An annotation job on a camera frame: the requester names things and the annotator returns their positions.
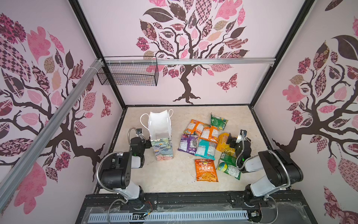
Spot orange white snack bag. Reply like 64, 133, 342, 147
200, 126, 219, 143
184, 119, 208, 136

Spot green white snack bag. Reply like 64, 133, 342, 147
216, 153, 241, 180

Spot floral paper bag white handles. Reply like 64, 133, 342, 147
140, 109, 174, 161

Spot teal snack bag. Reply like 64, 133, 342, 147
194, 139, 217, 160

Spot orange chips snack bag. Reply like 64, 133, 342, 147
195, 159, 219, 183

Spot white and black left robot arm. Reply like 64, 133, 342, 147
96, 137, 152, 205

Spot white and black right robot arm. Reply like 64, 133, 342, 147
227, 130, 304, 207

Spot yellow snack bag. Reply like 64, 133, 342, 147
216, 133, 236, 157

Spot green snack bag far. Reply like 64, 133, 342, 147
211, 114, 228, 131

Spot purple snack bag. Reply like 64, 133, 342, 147
178, 134, 199, 155

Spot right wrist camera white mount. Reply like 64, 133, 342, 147
236, 129, 247, 143

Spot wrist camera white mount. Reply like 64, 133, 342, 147
136, 128, 143, 135
236, 129, 247, 143

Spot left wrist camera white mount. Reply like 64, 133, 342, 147
136, 128, 143, 135

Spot white slotted cable duct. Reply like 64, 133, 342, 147
87, 211, 249, 224

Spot black wire basket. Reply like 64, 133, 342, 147
97, 56, 159, 86

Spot black base frame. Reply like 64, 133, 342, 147
76, 190, 316, 224

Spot aluminium rail back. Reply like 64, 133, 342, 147
105, 57, 276, 65

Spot aluminium rail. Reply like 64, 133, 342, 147
105, 57, 276, 65
1, 58, 103, 209

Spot aluminium rail left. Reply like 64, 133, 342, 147
1, 58, 103, 209

